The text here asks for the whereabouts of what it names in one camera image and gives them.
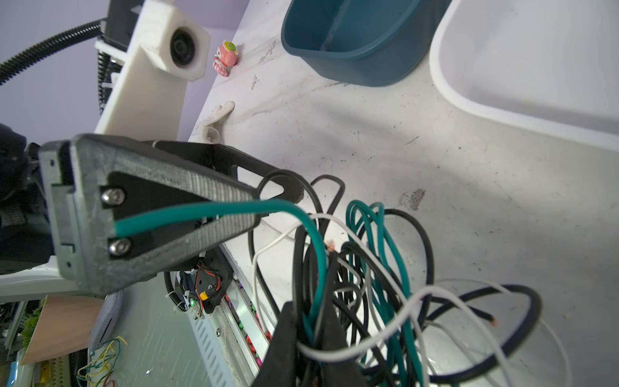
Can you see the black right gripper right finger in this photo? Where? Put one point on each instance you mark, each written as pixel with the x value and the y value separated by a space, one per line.
pixel 336 371

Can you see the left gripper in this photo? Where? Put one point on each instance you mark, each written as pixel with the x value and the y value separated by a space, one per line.
pixel 120 212

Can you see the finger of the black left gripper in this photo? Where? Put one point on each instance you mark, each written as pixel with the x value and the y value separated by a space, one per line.
pixel 221 158

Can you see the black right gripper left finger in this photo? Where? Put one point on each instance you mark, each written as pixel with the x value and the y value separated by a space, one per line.
pixel 279 367

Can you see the white rubber glove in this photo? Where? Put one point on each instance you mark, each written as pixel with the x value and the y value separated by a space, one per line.
pixel 215 123

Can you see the pink toy figure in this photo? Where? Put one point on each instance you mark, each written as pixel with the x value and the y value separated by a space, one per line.
pixel 226 58

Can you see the teal plastic bin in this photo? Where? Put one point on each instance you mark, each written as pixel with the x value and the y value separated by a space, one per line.
pixel 361 42

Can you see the white plastic bin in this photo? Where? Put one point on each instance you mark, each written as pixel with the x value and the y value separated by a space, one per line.
pixel 549 67

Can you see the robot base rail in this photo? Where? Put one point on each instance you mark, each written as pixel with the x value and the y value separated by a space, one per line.
pixel 212 290

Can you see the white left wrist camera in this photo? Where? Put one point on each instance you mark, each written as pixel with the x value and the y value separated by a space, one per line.
pixel 167 51

